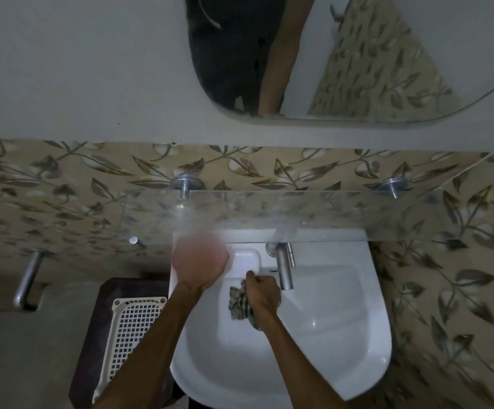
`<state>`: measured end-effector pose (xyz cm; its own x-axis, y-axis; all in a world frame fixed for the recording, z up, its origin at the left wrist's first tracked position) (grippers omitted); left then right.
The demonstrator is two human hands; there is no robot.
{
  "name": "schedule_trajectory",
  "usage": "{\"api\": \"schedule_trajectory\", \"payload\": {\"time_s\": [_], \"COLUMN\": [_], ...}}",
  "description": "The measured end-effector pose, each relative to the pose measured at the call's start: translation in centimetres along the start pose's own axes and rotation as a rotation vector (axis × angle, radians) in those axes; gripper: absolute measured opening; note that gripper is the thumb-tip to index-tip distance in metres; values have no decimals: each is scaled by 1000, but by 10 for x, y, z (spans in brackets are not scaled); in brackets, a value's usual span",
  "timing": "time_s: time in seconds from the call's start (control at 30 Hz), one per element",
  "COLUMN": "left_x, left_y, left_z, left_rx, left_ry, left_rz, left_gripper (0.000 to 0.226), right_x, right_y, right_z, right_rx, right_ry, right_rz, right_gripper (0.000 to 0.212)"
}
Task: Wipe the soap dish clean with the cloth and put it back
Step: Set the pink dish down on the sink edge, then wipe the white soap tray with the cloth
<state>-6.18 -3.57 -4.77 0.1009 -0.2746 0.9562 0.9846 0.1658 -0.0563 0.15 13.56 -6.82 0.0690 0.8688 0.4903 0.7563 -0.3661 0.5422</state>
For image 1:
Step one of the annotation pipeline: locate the chrome basin faucet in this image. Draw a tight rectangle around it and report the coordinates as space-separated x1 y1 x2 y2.
266 241 296 291

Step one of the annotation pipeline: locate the chrome shelf mount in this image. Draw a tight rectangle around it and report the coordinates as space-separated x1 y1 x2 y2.
377 176 410 200
170 174 205 201

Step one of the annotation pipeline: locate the person's left forearm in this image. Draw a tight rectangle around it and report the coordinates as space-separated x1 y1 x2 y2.
93 283 207 409

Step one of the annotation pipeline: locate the rounded wall mirror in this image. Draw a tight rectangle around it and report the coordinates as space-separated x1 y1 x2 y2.
185 0 494 124

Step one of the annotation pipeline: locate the person's right hand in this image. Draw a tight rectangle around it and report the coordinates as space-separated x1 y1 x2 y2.
245 270 283 321

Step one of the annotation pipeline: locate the chrome wall tap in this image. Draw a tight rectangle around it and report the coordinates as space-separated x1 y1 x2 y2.
13 249 51 311

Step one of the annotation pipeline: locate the white wash basin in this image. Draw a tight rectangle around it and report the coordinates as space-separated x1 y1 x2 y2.
169 227 393 409

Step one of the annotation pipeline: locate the clear glass shelf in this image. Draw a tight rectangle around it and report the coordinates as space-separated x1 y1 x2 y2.
119 189 457 244

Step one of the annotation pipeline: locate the dark stool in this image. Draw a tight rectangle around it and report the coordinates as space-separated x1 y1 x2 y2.
69 277 175 409

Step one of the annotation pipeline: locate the checkered cleaning cloth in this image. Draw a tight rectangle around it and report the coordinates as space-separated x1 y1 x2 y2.
228 279 261 333

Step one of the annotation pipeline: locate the white plastic perforated basket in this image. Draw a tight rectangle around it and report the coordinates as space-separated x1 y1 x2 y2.
91 297 169 405

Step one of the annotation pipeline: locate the person's left hand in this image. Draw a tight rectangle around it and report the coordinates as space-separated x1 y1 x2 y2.
172 232 232 295

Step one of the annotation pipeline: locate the person's right forearm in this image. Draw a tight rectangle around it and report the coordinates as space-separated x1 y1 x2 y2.
255 308 350 409

